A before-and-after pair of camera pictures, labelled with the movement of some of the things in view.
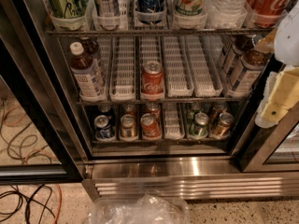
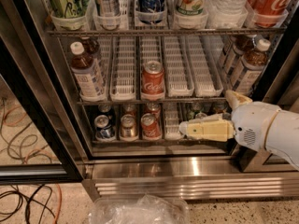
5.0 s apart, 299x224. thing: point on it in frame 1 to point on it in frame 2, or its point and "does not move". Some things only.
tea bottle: x=249 y=73 does not move
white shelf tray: x=122 y=83 does not move
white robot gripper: x=288 y=42 to x=251 y=125
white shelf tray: x=206 y=79 does not move
